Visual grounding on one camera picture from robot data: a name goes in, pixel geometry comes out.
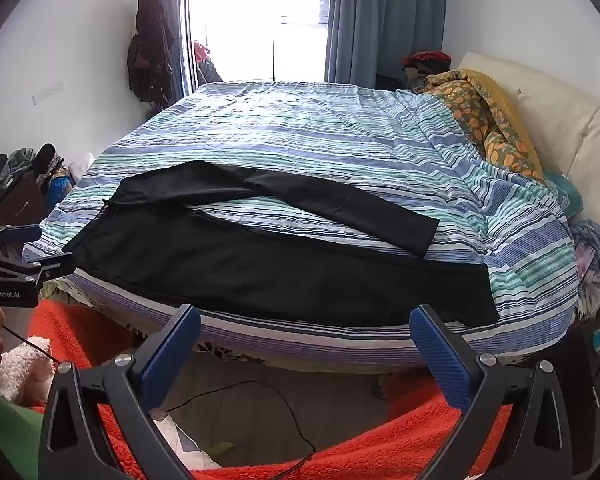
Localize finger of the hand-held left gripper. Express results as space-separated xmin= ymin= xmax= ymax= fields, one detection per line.
xmin=0 ymin=224 xmax=42 ymax=261
xmin=10 ymin=252 xmax=76 ymax=291

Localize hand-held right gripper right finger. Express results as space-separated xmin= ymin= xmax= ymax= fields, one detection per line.
xmin=409 ymin=304 xmax=573 ymax=480

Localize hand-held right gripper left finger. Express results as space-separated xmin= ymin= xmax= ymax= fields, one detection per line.
xmin=39 ymin=304 xmax=202 ymax=480

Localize black pants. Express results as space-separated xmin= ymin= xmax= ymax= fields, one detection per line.
xmin=61 ymin=160 xmax=501 ymax=328

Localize brown bag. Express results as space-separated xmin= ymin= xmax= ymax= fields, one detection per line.
xmin=0 ymin=172 xmax=48 ymax=226

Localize mixed clothes heap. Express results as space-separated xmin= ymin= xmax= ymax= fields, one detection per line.
xmin=0 ymin=143 xmax=88 ymax=221

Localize white cloth on floor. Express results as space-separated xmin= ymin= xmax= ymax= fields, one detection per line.
xmin=152 ymin=412 xmax=216 ymax=471

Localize red fleece blanket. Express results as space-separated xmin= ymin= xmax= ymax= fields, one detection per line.
xmin=27 ymin=300 xmax=513 ymax=480

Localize grey and white clothes pile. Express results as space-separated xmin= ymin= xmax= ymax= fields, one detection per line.
xmin=570 ymin=217 xmax=600 ymax=321

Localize teal pillow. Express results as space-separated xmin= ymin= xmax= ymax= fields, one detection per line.
xmin=545 ymin=170 xmax=586 ymax=221

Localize dark hanging clothes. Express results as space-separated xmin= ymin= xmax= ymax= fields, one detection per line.
xmin=126 ymin=0 xmax=177 ymax=111

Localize orange floral quilt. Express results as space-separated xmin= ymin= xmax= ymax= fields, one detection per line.
xmin=422 ymin=69 xmax=546 ymax=181

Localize red garment by door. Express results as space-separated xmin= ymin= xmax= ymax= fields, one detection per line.
xmin=192 ymin=40 xmax=224 ymax=86

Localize striped blue green bed sheet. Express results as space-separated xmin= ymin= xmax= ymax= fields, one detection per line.
xmin=22 ymin=80 xmax=581 ymax=376

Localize cream padded headboard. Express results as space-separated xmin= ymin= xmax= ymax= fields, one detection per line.
xmin=457 ymin=51 xmax=600 ymax=221

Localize red and black clothes pile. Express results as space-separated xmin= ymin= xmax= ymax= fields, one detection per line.
xmin=402 ymin=50 xmax=453 ymax=91

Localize glass sliding door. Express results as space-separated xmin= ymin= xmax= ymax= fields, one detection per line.
xmin=180 ymin=0 xmax=336 ymax=93

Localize wide blue grey curtain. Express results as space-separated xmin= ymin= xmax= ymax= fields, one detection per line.
xmin=325 ymin=0 xmax=448 ymax=92

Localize black cable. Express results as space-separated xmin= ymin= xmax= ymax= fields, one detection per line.
xmin=172 ymin=380 xmax=318 ymax=476

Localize white wall plate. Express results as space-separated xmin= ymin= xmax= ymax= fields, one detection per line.
xmin=32 ymin=82 xmax=63 ymax=106

